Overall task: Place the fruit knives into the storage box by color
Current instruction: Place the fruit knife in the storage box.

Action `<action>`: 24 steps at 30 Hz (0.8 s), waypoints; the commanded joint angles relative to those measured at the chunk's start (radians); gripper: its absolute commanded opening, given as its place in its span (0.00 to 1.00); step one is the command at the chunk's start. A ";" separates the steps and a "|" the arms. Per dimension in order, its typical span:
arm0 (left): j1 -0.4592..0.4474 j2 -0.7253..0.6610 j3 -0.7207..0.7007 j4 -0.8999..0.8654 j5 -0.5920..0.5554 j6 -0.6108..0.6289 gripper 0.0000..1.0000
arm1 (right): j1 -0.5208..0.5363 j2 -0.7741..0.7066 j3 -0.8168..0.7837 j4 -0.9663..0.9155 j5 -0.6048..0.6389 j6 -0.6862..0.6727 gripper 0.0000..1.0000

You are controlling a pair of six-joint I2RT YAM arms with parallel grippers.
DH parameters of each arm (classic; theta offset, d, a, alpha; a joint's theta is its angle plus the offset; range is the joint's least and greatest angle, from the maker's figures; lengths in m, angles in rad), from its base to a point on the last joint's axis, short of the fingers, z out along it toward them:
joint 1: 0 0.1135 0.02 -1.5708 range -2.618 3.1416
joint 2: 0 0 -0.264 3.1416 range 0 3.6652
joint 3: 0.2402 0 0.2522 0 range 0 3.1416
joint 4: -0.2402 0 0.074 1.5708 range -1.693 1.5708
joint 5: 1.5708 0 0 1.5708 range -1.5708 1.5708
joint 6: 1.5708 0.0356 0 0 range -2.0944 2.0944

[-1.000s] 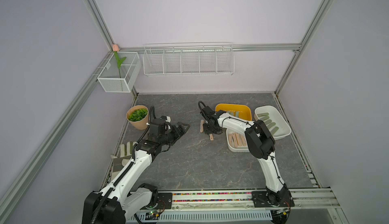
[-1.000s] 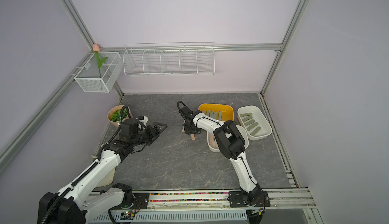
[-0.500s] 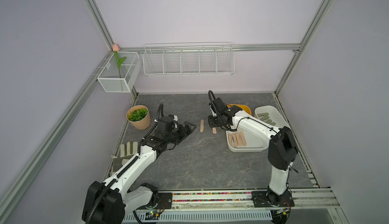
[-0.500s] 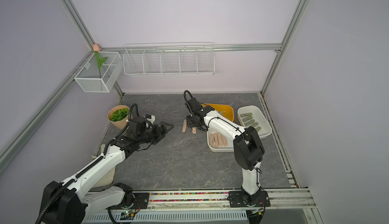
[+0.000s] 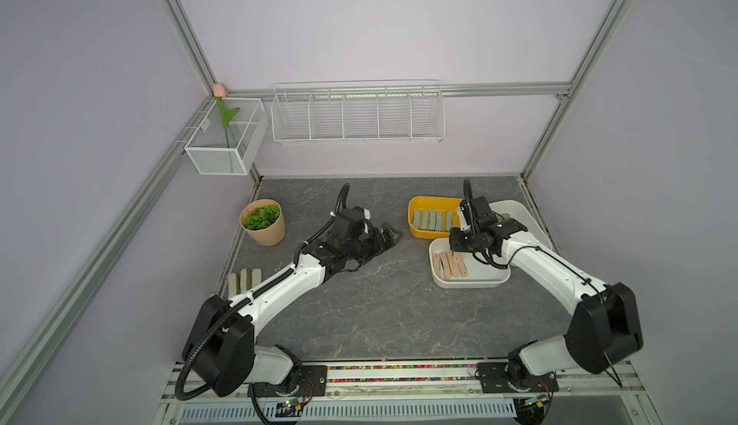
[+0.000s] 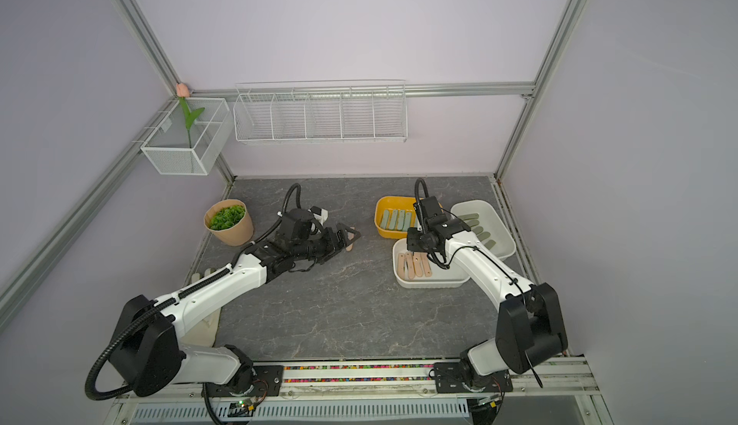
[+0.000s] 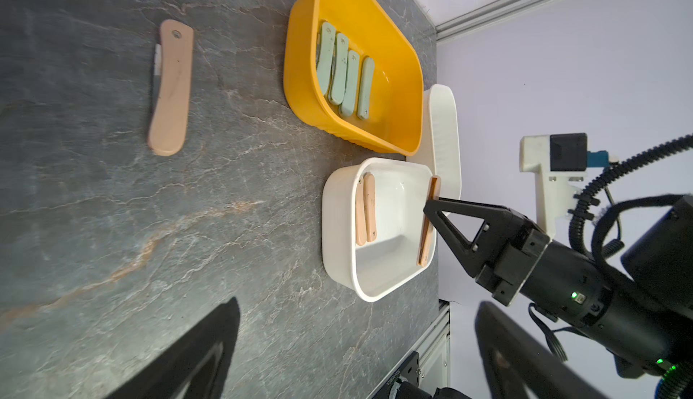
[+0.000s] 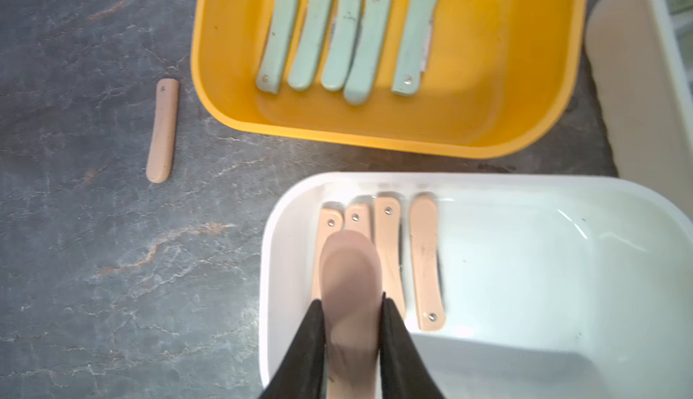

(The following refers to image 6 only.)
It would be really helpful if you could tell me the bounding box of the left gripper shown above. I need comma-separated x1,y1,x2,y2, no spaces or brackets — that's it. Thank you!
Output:
293,223,361,265

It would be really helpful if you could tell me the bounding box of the mint knife bottom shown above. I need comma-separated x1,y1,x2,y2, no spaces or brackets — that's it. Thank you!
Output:
388,210,399,231

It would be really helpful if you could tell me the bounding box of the yellow storage box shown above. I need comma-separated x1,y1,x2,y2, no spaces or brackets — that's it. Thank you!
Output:
375,196,419,240

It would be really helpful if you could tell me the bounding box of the mint knife long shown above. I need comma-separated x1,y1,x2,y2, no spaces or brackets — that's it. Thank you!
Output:
380,210,391,230

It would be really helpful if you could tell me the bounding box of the white storage box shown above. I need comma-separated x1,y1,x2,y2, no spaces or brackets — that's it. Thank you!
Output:
451,200,516,261
392,238,470,288

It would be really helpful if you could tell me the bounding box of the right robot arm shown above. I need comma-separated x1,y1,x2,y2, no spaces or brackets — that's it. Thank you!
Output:
407,178,569,392

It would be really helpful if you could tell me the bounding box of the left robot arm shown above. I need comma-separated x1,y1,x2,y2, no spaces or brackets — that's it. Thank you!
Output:
84,184,361,401

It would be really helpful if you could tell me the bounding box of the potted green plant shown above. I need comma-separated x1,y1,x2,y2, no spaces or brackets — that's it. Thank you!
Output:
204,199,255,247

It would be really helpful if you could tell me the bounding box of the white mesh basket small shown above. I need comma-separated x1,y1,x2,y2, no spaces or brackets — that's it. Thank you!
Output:
141,98,234,176

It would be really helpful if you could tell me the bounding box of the artificial tulip flower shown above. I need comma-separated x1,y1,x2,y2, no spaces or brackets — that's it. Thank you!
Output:
176,83,205,148

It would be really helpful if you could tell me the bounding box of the white wire basket long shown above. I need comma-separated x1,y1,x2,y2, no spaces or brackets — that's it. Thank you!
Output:
233,80,409,144

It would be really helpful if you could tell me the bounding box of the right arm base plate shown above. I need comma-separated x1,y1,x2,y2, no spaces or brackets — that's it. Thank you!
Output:
429,361,513,394

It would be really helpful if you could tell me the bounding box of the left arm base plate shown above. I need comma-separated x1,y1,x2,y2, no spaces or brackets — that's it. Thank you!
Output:
205,365,284,398

